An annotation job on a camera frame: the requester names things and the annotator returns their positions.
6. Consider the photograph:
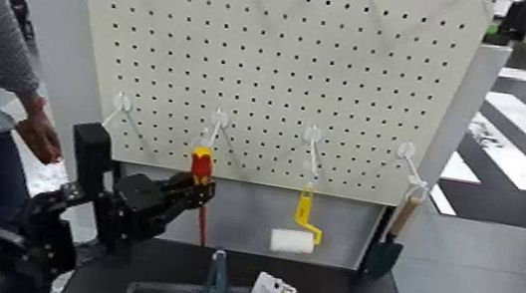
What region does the white perforated pegboard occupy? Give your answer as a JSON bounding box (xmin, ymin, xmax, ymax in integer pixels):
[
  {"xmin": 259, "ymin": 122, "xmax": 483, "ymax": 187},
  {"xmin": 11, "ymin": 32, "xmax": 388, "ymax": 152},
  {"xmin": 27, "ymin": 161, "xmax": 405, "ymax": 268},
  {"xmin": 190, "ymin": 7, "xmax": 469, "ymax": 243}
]
[{"xmin": 45, "ymin": 0, "xmax": 498, "ymax": 218}]

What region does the white pegboard hook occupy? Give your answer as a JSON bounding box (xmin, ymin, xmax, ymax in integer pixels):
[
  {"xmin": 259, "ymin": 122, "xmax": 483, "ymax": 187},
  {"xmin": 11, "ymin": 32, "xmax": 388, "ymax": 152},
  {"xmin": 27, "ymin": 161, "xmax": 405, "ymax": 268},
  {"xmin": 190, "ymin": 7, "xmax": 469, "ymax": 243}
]
[
  {"xmin": 294, "ymin": 123, "xmax": 328, "ymax": 189},
  {"xmin": 196, "ymin": 106, "xmax": 232, "ymax": 153},
  {"xmin": 388, "ymin": 139, "xmax": 436, "ymax": 204},
  {"xmin": 101, "ymin": 90, "xmax": 134, "ymax": 132}
]

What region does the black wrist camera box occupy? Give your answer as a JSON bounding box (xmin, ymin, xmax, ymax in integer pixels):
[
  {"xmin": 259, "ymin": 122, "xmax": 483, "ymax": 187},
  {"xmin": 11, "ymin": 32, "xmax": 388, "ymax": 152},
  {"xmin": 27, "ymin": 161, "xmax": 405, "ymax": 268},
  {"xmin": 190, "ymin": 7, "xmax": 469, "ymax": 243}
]
[{"xmin": 64, "ymin": 118, "xmax": 118, "ymax": 198}]

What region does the white backing panel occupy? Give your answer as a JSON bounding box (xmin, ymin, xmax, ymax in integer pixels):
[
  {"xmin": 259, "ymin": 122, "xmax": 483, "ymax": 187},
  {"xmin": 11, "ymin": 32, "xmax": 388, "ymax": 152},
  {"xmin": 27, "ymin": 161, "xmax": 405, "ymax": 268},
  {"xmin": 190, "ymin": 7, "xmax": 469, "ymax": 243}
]
[{"xmin": 0, "ymin": 0, "xmax": 515, "ymax": 291}]

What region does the person's bare hand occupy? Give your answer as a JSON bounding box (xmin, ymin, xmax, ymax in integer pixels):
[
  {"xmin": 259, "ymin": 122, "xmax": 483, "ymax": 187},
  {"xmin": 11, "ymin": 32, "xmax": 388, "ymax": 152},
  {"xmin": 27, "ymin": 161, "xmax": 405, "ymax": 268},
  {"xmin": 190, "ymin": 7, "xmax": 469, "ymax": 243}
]
[{"xmin": 8, "ymin": 93, "xmax": 72, "ymax": 169}]

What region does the yellow handled paint roller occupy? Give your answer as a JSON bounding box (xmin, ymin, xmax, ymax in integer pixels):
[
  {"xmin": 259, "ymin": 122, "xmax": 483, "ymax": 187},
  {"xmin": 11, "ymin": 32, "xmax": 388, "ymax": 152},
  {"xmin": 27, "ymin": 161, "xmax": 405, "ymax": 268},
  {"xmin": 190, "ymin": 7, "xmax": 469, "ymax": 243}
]
[{"xmin": 268, "ymin": 180, "xmax": 331, "ymax": 260}]

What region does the green trowel wooden handle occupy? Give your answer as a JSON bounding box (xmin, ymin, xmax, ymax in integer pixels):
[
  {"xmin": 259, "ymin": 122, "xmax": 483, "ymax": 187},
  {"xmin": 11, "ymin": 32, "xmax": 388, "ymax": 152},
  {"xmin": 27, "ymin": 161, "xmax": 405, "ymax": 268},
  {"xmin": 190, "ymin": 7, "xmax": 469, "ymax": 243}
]
[{"xmin": 361, "ymin": 188, "xmax": 422, "ymax": 285}]

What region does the red yellow screwdriver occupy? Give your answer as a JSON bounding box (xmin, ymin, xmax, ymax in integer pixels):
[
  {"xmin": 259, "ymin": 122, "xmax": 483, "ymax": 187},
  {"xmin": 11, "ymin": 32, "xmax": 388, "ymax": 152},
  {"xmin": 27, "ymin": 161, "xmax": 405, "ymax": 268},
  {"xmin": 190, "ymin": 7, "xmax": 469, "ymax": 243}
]
[{"xmin": 176, "ymin": 144, "xmax": 222, "ymax": 248}]

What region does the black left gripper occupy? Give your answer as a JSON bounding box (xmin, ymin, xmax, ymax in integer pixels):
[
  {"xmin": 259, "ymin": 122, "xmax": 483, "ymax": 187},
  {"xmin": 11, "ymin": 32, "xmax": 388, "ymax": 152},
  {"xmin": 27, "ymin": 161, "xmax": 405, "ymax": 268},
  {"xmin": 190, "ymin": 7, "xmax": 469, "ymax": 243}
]
[{"xmin": 103, "ymin": 159, "xmax": 219, "ymax": 262}]

